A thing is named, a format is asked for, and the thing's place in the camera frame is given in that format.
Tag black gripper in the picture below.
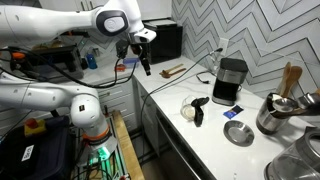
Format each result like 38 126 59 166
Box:
129 42 152 77

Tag black kettle lid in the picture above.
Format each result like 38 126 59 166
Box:
190 96 211 108

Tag plastic container blue lid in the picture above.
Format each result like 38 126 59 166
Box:
122 57 141 70

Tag small orange object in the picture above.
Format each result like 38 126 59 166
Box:
114 63 127 73

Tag small wooden spoon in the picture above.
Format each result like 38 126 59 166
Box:
159 63 185 77

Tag small wooden fork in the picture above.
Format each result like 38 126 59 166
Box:
161 67 188 80

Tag black toaster oven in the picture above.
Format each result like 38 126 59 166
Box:
142 19 184 65

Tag white cabinet drawers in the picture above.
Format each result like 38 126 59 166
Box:
95 78 140 133

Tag blue bottle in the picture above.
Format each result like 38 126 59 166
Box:
86 53 99 70

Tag wooden plank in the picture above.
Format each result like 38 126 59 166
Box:
111 109 146 180

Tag black kitchen appliance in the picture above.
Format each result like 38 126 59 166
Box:
31 44 85 82

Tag steel under-counter dishwasher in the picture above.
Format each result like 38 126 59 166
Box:
154 109 216 180

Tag black and silver coffee maker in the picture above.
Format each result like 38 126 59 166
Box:
211 57 249 107

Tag blue packet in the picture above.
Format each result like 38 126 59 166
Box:
222 104 245 120

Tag round metal bowl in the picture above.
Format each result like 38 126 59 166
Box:
223 119 255 148

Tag yellow box red stop button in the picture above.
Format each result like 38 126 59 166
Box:
23 117 47 137

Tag black pole orange clamp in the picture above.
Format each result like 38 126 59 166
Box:
0 46 38 81

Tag stainless steel utensil holder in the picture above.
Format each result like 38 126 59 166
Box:
255 92 294 136

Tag black equipment case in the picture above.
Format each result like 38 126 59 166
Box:
0 115 73 180

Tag wooden spatula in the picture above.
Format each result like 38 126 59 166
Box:
277 61 292 96

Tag metal ladle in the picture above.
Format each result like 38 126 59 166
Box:
271 94 320 118

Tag metal kitchen utensil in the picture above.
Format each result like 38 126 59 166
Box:
297 92 320 110

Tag glass pot with steel rim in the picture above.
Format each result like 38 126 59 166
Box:
263 126 320 180

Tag black power cable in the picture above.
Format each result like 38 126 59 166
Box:
139 47 224 161

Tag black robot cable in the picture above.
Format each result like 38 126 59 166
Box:
0 46 140 90

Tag white wall outlet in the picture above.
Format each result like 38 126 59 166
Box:
217 37 230 56

